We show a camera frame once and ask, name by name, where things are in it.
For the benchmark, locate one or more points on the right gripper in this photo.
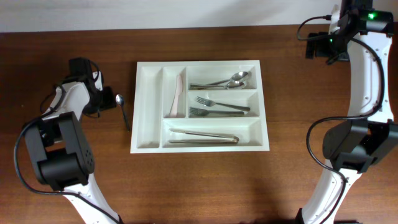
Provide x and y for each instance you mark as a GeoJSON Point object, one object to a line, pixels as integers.
{"type": "Point", "coordinates": [311, 45]}

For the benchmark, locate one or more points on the small shiny teaspoon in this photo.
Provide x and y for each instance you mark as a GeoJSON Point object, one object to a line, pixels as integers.
{"type": "Point", "coordinates": [120, 101]}

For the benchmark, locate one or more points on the metal kitchen tongs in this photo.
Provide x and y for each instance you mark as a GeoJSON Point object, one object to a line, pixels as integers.
{"type": "Point", "coordinates": [213, 138]}

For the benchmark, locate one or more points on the white plastic knife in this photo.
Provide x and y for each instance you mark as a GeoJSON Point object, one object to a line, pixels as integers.
{"type": "Point", "coordinates": [178, 91]}

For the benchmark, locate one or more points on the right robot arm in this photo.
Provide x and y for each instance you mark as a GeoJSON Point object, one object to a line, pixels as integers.
{"type": "Point", "coordinates": [361, 35]}

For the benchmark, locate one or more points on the steel fork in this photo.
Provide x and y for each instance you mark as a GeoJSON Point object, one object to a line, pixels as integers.
{"type": "Point", "coordinates": [208, 102]}
{"type": "Point", "coordinates": [203, 112]}

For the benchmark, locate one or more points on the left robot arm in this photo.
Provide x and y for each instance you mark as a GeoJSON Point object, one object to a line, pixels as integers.
{"type": "Point", "coordinates": [59, 152]}

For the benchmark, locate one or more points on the steel tablespoon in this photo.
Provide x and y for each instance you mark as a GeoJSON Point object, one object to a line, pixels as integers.
{"type": "Point", "coordinates": [228, 86]}
{"type": "Point", "coordinates": [237, 77]}

